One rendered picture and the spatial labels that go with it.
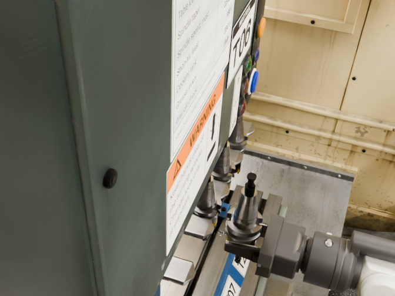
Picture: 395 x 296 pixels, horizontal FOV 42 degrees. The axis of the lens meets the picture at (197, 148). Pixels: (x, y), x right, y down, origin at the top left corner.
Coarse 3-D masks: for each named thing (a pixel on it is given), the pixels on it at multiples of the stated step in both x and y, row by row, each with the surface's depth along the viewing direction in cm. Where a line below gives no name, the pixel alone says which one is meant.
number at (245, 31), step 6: (252, 12) 57; (252, 18) 58; (246, 24) 56; (246, 30) 57; (240, 36) 54; (246, 36) 58; (240, 42) 55; (246, 42) 58; (240, 48) 56; (240, 54) 57
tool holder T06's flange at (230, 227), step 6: (228, 216) 88; (258, 216) 88; (228, 222) 86; (258, 222) 88; (228, 228) 86; (234, 228) 85; (252, 228) 86; (258, 228) 86; (228, 234) 87; (234, 234) 86; (240, 234) 85; (246, 234) 85; (252, 234) 85; (258, 234) 87; (234, 240) 86; (240, 240) 86; (246, 240) 86; (252, 240) 86
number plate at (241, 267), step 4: (244, 260) 130; (248, 260) 131; (232, 264) 126; (236, 264) 127; (240, 264) 128; (244, 264) 129; (248, 264) 130; (236, 268) 126; (240, 268) 127; (244, 268) 128; (240, 272) 127; (244, 272) 128; (244, 276) 128
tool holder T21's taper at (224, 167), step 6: (228, 144) 107; (222, 150) 107; (228, 150) 108; (222, 156) 108; (228, 156) 109; (222, 162) 109; (228, 162) 109; (216, 168) 110; (222, 168) 110; (228, 168) 110
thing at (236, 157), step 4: (232, 152) 117; (236, 152) 117; (240, 152) 117; (232, 156) 116; (236, 156) 116; (240, 156) 116; (232, 160) 115; (236, 160) 115; (240, 160) 116; (236, 164) 115
